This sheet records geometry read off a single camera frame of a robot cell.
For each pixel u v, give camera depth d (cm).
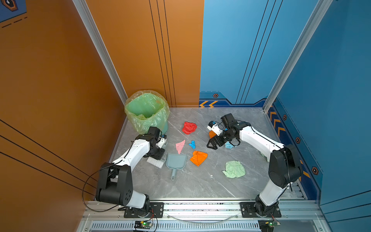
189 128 105
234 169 86
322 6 70
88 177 43
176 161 90
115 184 43
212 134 81
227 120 72
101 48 84
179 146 97
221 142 79
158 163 85
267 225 70
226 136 74
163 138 82
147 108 101
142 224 70
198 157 91
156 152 76
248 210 72
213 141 78
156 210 73
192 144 97
